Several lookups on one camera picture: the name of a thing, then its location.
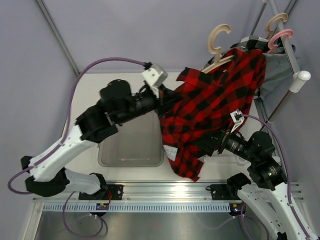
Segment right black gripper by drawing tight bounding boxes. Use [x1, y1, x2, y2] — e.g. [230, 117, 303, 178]
[192, 120, 257, 163]

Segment red black plaid shirt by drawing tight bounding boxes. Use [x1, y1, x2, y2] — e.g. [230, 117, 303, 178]
[159, 48, 267, 182]

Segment beige wooden hanger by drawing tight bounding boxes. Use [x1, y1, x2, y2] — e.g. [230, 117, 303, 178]
[201, 24, 234, 74]

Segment grey shirt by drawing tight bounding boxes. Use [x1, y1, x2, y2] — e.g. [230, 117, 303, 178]
[254, 43, 297, 106]

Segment pink plastic hanger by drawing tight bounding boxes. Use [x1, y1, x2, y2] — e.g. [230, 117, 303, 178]
[267, 28, 294, 54]

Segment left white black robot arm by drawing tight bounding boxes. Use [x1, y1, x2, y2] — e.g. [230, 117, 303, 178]
[20, 79, 182, 200]

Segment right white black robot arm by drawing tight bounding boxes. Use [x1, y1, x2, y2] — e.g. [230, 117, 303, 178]
[194, 130, 319, 240]

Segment black white plaid shirt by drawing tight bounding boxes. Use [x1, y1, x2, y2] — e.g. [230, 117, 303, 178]
[230, 35, 269, 52]

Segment clear plastic bin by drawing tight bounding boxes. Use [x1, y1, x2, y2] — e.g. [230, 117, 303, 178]
[98, 111, 164, 168]

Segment silver clothes rack pole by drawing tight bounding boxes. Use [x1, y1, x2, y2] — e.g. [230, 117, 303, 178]
[250, 0, 311, 125]

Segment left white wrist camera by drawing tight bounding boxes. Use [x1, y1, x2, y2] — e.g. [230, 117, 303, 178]
[141, 62, 168, 98]

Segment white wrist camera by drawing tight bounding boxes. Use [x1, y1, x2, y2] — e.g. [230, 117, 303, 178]
[141, 62, 168, 98]
[230, 109, 245, 133]

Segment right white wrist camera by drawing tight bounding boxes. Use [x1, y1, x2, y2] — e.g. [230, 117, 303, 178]
[230, 109, 245, 133]

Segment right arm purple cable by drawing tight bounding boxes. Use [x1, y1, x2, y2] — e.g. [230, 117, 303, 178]
[194, 113, 312, 240]

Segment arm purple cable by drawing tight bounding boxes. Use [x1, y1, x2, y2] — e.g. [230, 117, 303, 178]
[7, 57, 153, 237]
[194, 113, 312, 240]

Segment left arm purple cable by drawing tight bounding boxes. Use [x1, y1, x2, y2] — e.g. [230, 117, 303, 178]
[7, 57, 153, 237]

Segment aluminium mounting rail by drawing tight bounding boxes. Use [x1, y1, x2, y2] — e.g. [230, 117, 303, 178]
[32, 181, 305, 202]

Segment white slotted cable duct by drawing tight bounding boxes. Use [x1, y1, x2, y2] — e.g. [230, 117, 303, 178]
[43, 202, 231, 213]

